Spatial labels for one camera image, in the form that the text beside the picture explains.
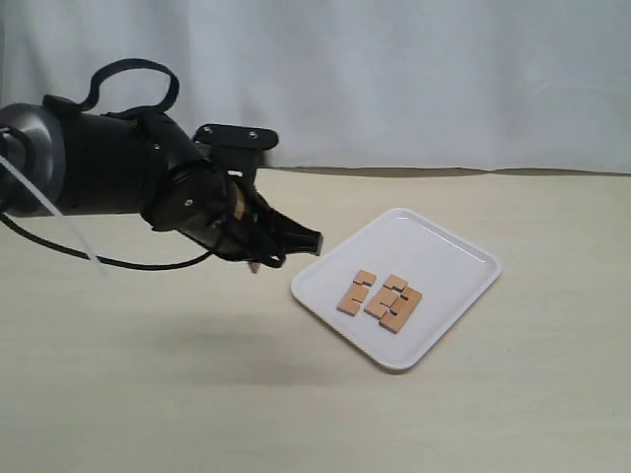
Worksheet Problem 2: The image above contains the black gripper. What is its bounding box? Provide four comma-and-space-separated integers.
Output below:
142, 160, 323, 261

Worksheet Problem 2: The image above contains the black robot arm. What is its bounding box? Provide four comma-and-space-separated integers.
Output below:
1, 103, 323, 268

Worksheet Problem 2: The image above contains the white rectangular plastic tray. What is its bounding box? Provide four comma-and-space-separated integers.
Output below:
291, 208, 501, 372

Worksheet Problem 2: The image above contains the white fabric backdrop curtain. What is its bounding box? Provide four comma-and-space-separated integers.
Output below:
1, 1, 630, 173

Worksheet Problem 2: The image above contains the white zip tie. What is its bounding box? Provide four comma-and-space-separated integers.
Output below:
1, 155, 107, 276

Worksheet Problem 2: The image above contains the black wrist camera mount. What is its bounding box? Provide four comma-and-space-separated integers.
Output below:
192, 124, 279, 187

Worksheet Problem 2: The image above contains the black cable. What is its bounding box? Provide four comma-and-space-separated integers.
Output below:
0, 211, 287, 272

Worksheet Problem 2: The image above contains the black strap loop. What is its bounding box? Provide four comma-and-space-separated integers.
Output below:
81, 58, 181, 117

